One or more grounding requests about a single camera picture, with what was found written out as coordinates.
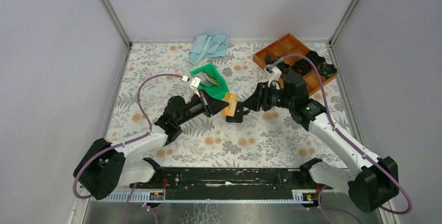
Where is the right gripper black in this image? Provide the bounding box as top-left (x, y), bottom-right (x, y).
top-left (241, 81), bottom-right (294, 111)

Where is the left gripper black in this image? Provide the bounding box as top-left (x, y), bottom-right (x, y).
top-left (176, 90), bottom-right (229, 127)

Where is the green plastic bin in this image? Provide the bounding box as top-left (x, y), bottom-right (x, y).
top-left (190, 63), bottom-right (229, 99)

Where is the gold credit card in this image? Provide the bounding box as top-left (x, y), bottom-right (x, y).
top-left (221, 93), bottom-right (238, 117)

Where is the black card holder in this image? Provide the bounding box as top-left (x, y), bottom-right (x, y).
top-left (226, 107), bottom-right (250, 123)

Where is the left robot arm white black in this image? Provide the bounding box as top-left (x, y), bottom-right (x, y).
top-left (73, 90), bottom-right (229, 200)

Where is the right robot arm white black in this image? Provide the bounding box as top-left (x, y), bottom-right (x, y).
top-left (243, 73), bottom-right (399, 213)

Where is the stack of cards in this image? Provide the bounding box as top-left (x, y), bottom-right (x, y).
top-left (199, 72), bottom-right (219, 86)

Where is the light blue cloth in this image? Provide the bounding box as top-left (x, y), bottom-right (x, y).
top-left (189, 34), bottom-right (229, 66)

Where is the orange compartment tray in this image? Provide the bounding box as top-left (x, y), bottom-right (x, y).
top-left (253, 33), bottom-right (338, 96)

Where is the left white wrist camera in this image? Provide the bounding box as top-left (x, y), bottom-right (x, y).
top-left (181, 76), bottom-right (201, 96)

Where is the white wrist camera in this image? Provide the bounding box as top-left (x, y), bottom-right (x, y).
top-left (264, 65), bottom-right (281, 86)
top-left (181, 76), bottom-right (201, 96)

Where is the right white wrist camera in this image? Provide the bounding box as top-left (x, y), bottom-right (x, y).
top-left (264, 65), bottom-right (281, 86)

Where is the dark rolled strap left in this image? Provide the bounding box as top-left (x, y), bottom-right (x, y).
top-left (264, 54), bottom-right (291, 77)

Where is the dark rolled strap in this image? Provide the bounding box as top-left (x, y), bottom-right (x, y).
top-left (305, 50), bottom-right (326, 68)
top-left (291, 58), bottom-right (313, 78)
top-left (317, 64), bottom-right (338, 80)
top-left (264, 54), bottom-right (291, 77)

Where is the dark rolled strap middle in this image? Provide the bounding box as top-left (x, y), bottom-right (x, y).
top-left (291, 58), bottom-right (313, 78)

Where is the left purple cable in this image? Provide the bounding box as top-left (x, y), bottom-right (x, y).
top-left (72, 74), bottom-right (189, 224)

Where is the purple cable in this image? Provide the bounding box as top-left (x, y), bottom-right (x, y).
top-left (267, 53), bottom-right (413, 216)
top-left (72, 74), bottom-right (189, 224)

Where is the dark rolled strap top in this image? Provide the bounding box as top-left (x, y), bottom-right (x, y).
top-left (305, 50), bottom-right (326, 68)

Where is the dark rolled strap right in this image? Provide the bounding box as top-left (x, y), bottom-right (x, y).
top-left (317, 64), bottom-right (338, 80)

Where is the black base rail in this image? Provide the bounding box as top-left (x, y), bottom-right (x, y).
top-left (131, 167), bottom-right (321, 203)

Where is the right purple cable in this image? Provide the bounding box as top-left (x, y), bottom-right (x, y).
top-left (267, 53), bottom-right (413, 216)

